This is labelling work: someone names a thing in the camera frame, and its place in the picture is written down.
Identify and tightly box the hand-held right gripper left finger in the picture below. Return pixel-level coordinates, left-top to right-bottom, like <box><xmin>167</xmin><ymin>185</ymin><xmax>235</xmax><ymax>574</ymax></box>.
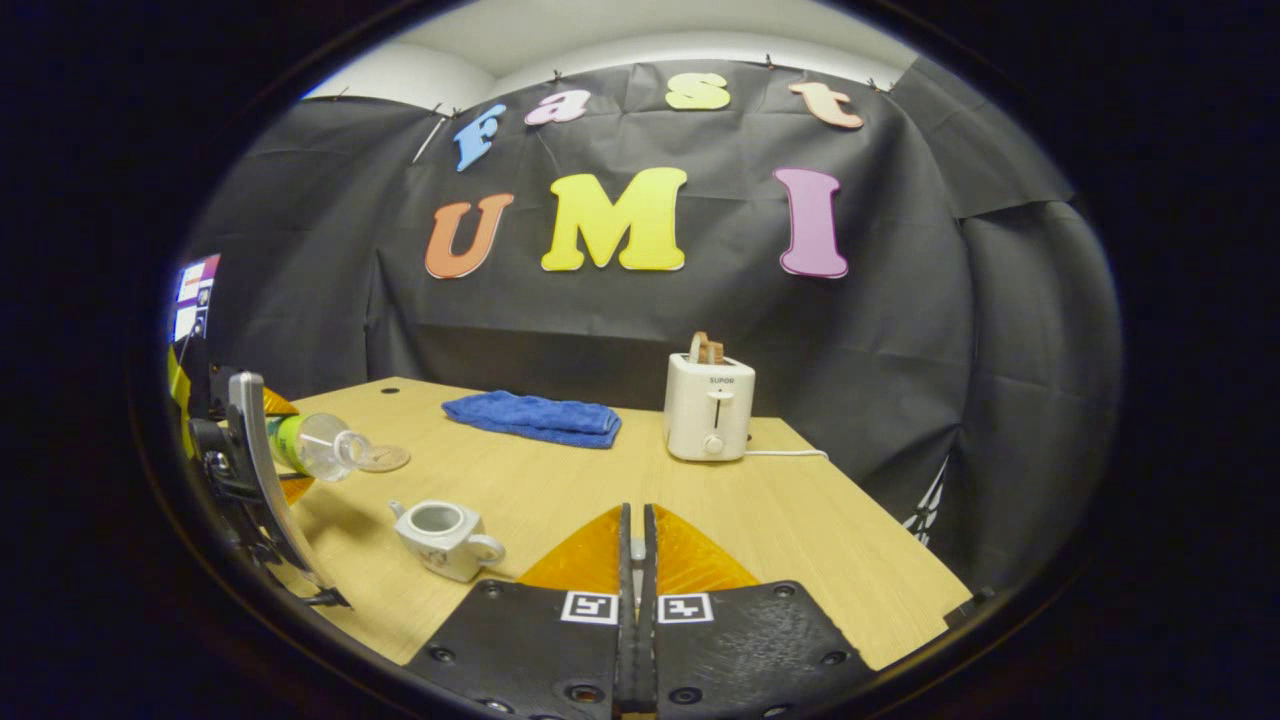
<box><xmin>405</xmin><ymin>503</ymin><xmax>638</xmax><ymax>720</ymax></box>

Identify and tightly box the white toaster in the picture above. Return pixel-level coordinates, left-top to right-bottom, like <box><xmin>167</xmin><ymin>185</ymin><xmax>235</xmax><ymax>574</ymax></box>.
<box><xmin>664</xmin><ymin>352</ymin><xmax>757</xmax><ymax>462</ymax></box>

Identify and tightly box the white teacup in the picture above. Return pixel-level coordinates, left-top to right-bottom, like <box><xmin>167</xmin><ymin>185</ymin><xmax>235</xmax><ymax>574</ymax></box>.
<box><xmin>388</xmin><ymin>500</ymin><xmax>506</xmax><ymax>583</ymax></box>

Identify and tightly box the green label water bottle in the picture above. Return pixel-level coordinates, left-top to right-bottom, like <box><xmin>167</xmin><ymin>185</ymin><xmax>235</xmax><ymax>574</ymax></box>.
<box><xmin>265</xmin><ymin>412</ymin><xmax>372</xmax><ymax>484</ymax></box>

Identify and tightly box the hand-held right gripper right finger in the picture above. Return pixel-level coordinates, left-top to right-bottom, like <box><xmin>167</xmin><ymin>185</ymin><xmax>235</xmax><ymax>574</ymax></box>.
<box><xmin>640</xmin><ymin>503</ymin><xmax>876</xmax><ymax>720</ymax></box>

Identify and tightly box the blue towel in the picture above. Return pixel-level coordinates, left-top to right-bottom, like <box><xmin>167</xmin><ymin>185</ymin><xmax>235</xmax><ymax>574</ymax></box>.
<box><xmin>442</xmin><ymin>391</ymin><xmax>622</xmax><ymax>449</ymax></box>

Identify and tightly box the computer monitor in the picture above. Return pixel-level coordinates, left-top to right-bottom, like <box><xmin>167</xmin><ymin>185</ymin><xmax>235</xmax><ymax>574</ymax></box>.
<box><xmin>172</xmin><ymin>253</ymin><xmax>221</xmax><ymax>343</ymax></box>

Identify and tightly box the white slatted object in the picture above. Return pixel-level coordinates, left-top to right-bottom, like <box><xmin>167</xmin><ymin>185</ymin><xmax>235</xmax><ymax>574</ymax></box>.
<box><xmin>905</xmin><ymin>455</ymin><xmax>951</xmax><ymax>546</ymax></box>

